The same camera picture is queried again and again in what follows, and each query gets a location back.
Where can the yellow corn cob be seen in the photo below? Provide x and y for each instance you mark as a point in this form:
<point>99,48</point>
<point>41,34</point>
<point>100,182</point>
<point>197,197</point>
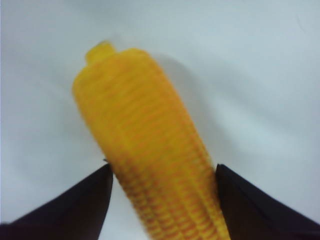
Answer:
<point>149,139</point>

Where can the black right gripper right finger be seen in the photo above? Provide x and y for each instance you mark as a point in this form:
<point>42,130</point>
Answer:
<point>251,214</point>

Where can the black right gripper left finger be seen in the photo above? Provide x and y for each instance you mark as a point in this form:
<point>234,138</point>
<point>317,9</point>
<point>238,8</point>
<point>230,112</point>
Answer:
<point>77,214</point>

